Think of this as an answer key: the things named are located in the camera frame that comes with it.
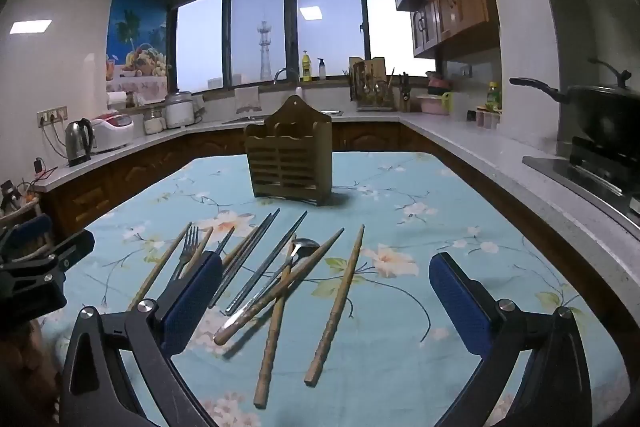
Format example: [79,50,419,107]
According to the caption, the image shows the set of seasoning jars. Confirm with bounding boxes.
[475,106,501,130]

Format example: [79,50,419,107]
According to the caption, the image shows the metal chopstick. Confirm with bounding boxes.
[225,210,309,315]
[208,208,281,309]

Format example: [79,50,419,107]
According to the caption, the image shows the ridged wooden chopstick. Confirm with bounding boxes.
[304,224,366,389]
[252,234,297,409]

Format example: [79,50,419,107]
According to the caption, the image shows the white kitchen countertop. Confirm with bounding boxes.
[30,104,640,308]

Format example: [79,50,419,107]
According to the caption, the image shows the black wok with lid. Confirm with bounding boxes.
[509,59,640,142]

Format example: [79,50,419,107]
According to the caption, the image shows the fruit and palm wall poster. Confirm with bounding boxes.
[105,0,173,105]

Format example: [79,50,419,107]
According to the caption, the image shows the glass storage jar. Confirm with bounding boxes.
[144,107,166,135]

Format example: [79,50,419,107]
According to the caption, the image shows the metal spoon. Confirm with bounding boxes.
[222,237,321,330]

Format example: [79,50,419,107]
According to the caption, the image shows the pink plastic basin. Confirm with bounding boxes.
[416,93,451,114]

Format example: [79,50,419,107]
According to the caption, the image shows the thin dark chopstick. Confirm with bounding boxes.
[212,227,236,258]

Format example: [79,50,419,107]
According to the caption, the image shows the chrome sink faucet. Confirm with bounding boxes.
[272,67,301,88]

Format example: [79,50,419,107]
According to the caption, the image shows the knife block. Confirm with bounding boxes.
[397,72,415,112]

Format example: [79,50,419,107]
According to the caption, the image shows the wall socket strip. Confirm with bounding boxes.
[36,106,68,128]

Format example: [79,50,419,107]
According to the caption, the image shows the hanging dish towel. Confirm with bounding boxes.
[234,87,262,115]

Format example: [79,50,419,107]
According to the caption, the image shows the pink and green lidded pot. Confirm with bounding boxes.
[427,72,451,96]

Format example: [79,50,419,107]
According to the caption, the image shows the brown dark-tipped chopstick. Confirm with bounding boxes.
[221,211,273,268]

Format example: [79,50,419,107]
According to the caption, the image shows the wooden base cabinets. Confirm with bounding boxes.
[37,122,451,238]

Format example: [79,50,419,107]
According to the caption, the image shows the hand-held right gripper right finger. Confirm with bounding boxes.
[429,252,593,427]

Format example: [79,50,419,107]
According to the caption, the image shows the white round cooker pot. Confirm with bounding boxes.
[164,91,196,129]

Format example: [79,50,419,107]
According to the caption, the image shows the kitchen window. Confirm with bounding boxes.
[172,0,436,95]

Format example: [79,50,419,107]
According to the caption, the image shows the white pitcher with green handle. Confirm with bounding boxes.
[442,91,468,120]

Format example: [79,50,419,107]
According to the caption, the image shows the dish rack with cutting boards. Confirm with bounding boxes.
[347,56,396,112]

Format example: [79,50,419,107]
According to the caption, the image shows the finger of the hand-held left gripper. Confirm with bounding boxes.
[0,213,53,265]
[0,229,96,288]

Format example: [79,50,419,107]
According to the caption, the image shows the metal fork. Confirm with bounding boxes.
[167,226,201,283]

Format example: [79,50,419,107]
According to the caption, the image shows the steel electric kettle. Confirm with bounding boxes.
[64,118,96,168]

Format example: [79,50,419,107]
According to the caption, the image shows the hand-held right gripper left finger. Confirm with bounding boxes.
[59,251,223,427]

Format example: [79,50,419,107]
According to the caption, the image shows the plain wooden chopstick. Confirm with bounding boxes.
[180,227,215,278]
[127,222,193,312]

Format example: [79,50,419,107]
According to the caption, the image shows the wooden utensil holder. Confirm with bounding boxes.
[244,94,333,206]

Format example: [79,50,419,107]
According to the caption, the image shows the white and red rice cooker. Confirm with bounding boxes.
[90,113,136,154]

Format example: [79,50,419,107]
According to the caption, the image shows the gas stove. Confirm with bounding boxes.
[522,137,640,228]

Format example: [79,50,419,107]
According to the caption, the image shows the floral light blue tablecloth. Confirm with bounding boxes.
[37,152,631,427]

